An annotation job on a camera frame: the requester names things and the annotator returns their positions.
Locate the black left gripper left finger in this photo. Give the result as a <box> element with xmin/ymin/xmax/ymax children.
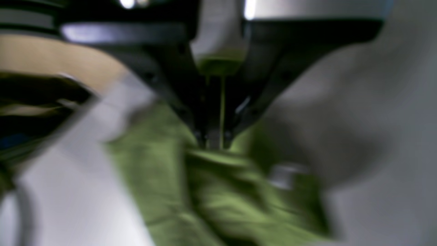
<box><xmin>58</xmin><ymin>0</ymin><xmax>223</xmax><ymax>149</ymax></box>

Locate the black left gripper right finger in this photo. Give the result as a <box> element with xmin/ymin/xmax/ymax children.
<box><xmin>223</xmin><ymin>0</ymin><xmax>393</xmax><ymax>148</ymax></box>

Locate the green T-shirt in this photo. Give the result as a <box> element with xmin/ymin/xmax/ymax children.
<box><xmin>105</xmin><ymin>100</ymin><xmax>333</xmax><ymax>246</ymax></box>

